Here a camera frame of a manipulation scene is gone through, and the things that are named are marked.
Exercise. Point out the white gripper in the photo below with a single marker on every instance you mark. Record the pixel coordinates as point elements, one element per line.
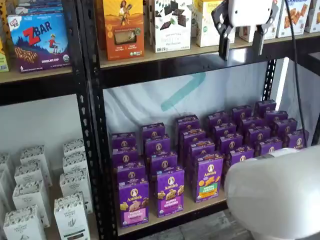
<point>250,12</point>

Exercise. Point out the purple Annie's box pink patch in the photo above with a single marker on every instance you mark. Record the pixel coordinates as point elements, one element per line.
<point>125,157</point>
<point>133,205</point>
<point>123,142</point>
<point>131,172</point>

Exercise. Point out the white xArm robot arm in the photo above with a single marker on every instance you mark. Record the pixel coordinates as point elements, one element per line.
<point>275,195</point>

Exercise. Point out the orange pretzel crackers box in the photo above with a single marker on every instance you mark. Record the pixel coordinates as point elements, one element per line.
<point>272,31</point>

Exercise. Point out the white Simple Mills bars box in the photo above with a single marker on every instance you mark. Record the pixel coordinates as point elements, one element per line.
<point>203,30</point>

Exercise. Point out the blue sea salt crackers box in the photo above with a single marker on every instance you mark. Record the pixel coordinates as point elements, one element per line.
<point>300,17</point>

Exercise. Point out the purple Annie's snack box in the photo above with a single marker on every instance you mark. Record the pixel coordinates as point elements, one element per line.
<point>295,140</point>
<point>265,106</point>
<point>285,127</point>
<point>276,116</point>

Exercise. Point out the purple Annie's box chocolate bunnies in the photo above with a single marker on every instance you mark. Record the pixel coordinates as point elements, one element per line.
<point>241,112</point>
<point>251,123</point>
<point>269,146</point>
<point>258,135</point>

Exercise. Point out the white Simple Mills sweet thins box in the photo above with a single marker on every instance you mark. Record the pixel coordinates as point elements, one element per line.
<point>172,30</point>

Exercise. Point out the purple Annie's box yellow patch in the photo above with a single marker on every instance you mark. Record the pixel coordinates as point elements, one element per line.
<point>230,142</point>
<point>218,119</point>
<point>240,156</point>
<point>225,130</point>

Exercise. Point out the white cracker box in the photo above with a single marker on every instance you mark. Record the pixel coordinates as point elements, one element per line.
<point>313,15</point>

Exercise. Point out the wooden shelf board under crackers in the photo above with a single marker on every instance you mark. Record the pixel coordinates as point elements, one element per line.
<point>149,55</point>

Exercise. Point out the purple Annie's box green patch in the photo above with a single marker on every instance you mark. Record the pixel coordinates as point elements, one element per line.
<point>187,123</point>
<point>202,147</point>
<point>208,180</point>
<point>193,136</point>

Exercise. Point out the orange Revival box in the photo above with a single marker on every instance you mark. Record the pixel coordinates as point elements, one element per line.
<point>123,30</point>

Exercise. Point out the white box botanical print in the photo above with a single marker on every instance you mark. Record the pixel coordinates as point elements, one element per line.
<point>35,155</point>
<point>75,162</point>
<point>30,197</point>
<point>75,185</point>
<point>5,162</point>
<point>23,225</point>
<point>71,217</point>
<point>73,146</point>
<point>30,173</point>

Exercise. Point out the blue Zbar chocolate chip box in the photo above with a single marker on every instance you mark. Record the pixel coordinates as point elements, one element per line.
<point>37,45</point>

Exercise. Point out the wooden shelf board under Zbar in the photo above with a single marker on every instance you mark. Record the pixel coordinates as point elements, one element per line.
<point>37,76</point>

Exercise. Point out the orange Bobo's box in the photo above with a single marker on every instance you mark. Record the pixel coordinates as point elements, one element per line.
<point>3,17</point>
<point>3,57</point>

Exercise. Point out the black metal rack with Annie's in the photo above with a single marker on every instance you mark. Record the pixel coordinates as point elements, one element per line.
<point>175,68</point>

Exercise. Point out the white backdrop sheet teal logo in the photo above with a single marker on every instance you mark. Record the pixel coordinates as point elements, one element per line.
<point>150,100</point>

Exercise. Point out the black metal rack with Zbar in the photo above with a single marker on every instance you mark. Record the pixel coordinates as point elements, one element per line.
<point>37,90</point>

